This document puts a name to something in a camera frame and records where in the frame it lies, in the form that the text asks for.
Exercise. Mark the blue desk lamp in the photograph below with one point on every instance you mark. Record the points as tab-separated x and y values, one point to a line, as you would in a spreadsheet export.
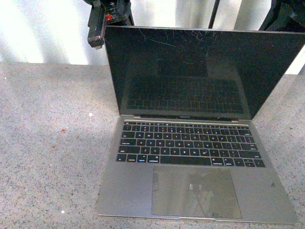
213	15

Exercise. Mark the black camera tripod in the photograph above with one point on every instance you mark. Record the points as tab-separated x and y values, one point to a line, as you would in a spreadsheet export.
107	12

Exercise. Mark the white curtain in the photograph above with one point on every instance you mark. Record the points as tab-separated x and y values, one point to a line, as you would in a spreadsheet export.
55	31

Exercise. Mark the grey laptop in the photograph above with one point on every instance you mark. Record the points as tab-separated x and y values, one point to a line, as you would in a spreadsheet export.
185	146

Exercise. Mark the black stand right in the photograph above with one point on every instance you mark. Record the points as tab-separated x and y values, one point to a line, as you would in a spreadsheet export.
285	15

